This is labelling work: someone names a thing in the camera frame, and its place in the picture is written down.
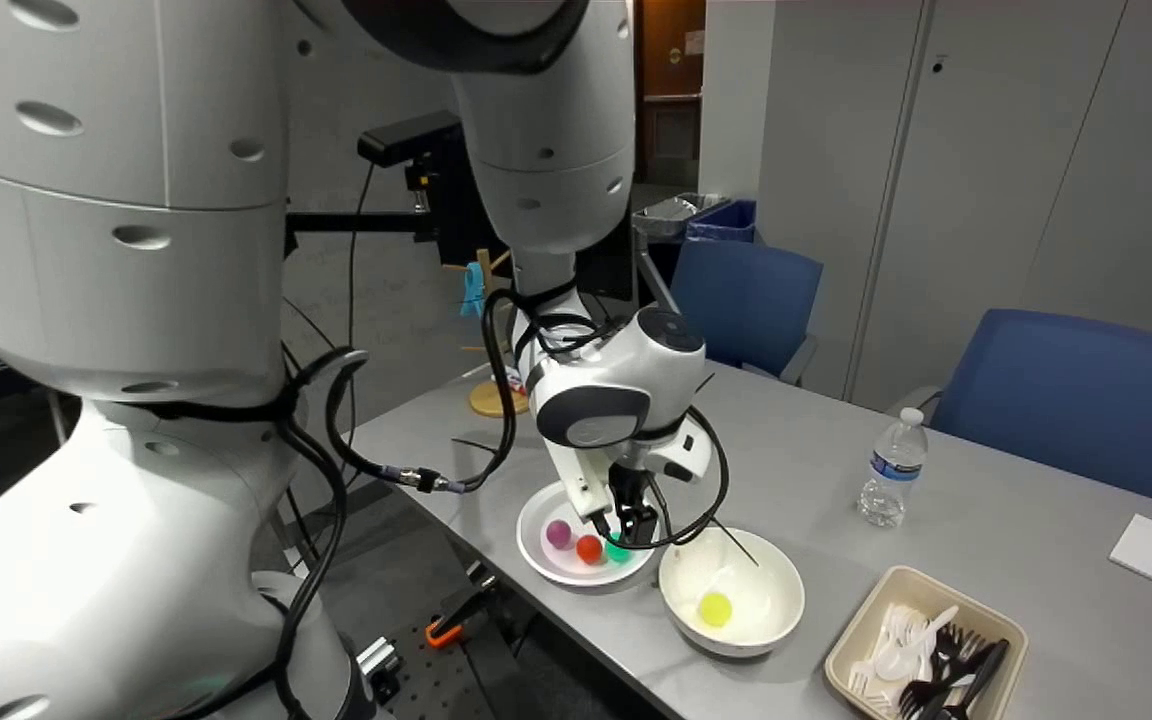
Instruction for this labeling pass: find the grey metal cabinet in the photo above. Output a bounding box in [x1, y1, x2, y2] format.
[758, 0, 1152, 418]

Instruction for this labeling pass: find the blue bin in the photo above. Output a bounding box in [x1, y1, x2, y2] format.
[684, 196, 760, 247]

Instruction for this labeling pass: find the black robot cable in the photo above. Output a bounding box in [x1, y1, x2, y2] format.
[323, 286, 529, 501]

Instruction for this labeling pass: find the clear plastic water bottle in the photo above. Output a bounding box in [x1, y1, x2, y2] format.
[856, 403, 933, 532]

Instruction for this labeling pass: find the blue office chair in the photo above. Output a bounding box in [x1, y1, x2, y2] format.
[668, 235, 829, 386]
[927, 304, 1152, 520]

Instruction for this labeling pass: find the wooden stand with round base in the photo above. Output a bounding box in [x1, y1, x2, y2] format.
[466, 315, 538, 426]

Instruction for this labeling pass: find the deep white bowl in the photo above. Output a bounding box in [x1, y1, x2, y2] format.
[658, 525, 808, 664]

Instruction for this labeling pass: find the small light blue figure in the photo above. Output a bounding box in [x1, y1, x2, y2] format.
[457, 258, 492, 324]

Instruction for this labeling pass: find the black plastic fork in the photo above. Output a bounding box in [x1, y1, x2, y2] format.
[935, 638, 1015, 720]
[896, 621, 984, 718]

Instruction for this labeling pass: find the orange clamp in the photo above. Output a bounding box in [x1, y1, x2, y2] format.
[419, 574, 501, 655]

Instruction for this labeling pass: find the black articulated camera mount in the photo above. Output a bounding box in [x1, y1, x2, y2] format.
[284, 131, 505, 273]

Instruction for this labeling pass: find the yellow ball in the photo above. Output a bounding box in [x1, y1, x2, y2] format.
[696, 590, 737, 631]

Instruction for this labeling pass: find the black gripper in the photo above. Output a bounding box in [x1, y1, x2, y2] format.
[605, 455, 668, 552]

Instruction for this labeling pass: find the beige cutlery tray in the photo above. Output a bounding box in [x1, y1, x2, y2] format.
[819, 559, 1033, 720]

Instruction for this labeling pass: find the black exterior camera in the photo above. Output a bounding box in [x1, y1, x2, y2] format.
[358, 114, 466, 174]

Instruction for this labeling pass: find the white plastic cutlery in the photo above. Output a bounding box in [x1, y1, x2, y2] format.
[847, 601, 965, 706]

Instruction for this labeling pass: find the shallow white bowl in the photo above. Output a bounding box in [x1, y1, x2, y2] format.
[511, 476, 668, 594]

